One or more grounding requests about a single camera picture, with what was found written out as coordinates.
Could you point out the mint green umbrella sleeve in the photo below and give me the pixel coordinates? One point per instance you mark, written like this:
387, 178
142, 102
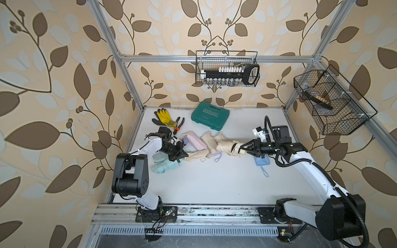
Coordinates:
160, 157

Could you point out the dark tool in side basket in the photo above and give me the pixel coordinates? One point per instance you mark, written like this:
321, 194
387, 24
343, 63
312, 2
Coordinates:
318, 100

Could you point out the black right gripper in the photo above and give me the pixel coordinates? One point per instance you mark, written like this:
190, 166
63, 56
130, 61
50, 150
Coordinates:
253, 145

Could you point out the orange black cutting pliers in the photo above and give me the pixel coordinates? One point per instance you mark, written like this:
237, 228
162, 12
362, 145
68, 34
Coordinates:
179, 125

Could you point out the yellow black work glove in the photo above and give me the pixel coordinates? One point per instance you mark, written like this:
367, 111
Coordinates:
163, 118

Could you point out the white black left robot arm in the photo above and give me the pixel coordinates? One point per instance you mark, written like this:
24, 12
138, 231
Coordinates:
131, 173

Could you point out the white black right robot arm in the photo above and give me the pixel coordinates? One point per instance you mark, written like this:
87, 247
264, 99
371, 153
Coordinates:
341, 214

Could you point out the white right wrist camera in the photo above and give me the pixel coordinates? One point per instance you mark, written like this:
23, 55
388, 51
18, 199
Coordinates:
262, 134

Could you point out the cream bare umbrella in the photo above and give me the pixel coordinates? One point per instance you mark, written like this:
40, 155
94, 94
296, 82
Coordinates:
231, 147

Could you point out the beige sleeved umbrella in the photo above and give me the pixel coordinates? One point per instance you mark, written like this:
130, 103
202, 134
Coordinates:
220, 138
211, 144

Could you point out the pink sleeved umbrella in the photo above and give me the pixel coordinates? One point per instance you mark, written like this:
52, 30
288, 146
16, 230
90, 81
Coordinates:
195, 141

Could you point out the black rear wire basket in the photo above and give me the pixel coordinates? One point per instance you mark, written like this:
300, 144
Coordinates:
213, 59

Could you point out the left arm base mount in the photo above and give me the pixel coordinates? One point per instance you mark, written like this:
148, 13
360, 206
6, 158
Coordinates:
160, 214

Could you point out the black side wire basket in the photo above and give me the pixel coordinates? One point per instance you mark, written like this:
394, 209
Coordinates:
350, 108

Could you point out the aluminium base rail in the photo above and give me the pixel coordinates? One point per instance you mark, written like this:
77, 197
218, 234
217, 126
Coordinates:
124, 214

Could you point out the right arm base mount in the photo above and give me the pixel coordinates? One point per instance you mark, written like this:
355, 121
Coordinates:
276, 214

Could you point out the black socket bit holder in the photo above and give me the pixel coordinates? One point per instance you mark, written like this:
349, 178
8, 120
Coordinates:
246, 75

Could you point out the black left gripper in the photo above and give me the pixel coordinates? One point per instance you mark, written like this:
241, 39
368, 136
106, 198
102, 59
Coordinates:
180, 152

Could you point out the cream umbrella sleeve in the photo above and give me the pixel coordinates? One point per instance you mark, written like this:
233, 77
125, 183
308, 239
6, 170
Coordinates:
197, 155

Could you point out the green plastic tool case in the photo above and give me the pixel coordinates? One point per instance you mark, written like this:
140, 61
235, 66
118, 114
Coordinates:
210, 116

